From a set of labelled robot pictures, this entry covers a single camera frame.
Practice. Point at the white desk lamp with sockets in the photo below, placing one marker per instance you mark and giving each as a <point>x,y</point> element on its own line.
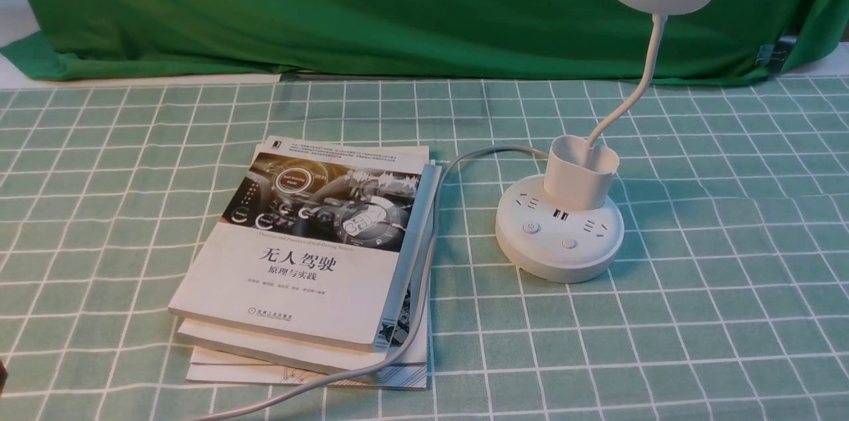
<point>562,225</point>

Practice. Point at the top white self-driving book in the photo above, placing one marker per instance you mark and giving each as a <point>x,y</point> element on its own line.
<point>298,255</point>

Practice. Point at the middle white book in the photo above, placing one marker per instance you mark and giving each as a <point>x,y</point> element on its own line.
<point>411,235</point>

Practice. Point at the bottom white book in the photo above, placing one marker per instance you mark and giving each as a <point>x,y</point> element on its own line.
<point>227,356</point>

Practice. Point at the green checkered tablecloth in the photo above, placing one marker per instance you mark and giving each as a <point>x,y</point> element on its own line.
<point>728,300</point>

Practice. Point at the green backdrop cloth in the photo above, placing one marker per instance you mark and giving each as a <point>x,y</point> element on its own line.
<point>494,39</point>

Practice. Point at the metal binder clip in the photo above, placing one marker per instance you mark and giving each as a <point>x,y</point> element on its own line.
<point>774,57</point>

